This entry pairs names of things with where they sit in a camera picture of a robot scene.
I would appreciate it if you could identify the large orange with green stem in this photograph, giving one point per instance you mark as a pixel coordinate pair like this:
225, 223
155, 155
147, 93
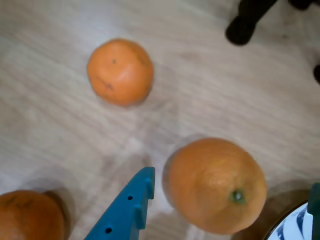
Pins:
215, 185

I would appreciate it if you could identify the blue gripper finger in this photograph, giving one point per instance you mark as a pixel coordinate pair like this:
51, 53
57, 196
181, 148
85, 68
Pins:
315, 212
125, 215

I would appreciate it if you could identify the orange with dark spots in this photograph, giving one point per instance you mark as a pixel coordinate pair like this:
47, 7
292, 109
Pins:
27, 217

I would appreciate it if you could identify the orange with crease mark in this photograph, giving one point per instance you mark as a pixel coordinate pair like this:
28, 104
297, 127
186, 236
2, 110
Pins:
120, 72

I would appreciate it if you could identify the white plate with blue strokes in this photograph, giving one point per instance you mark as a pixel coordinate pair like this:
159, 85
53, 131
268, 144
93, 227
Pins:
292, 225

